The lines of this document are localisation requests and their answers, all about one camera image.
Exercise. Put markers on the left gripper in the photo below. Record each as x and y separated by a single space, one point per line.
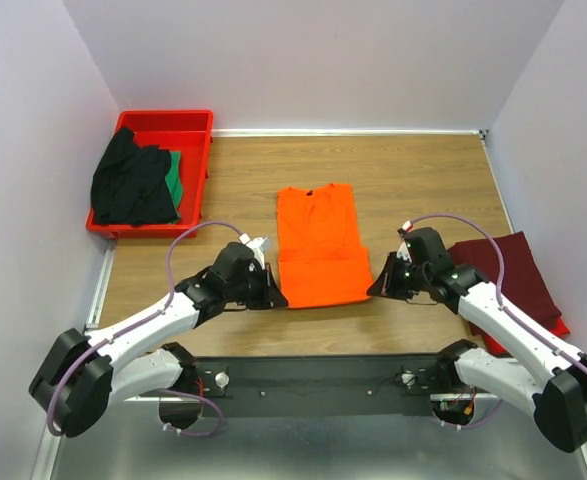
266 286

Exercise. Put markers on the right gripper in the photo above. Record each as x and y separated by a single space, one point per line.
398 276

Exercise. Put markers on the orange t-shirt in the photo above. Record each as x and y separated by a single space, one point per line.
322 261

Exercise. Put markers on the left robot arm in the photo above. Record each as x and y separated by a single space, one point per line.
82 374

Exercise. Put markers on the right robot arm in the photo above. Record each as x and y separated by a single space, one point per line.
545 377

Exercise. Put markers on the folded maroon t-shirt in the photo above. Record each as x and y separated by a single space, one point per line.
523 284

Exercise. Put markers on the green t-shirt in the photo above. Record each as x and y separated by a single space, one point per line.
173 180

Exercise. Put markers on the folded red t-shirt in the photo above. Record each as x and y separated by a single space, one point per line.
496 349

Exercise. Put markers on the black t-shirt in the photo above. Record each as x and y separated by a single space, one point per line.
128 185

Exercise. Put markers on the red plastic bin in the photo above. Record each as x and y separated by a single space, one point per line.
188 132

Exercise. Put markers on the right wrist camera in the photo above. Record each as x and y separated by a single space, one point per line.
403 252

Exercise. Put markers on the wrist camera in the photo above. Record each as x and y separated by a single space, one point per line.
403 252
259 247

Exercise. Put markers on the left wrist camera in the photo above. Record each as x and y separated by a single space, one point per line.
259 247

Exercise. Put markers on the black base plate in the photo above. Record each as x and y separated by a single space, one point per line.
320 386

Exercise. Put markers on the aluminium frame rail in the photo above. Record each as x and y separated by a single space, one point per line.
393 178

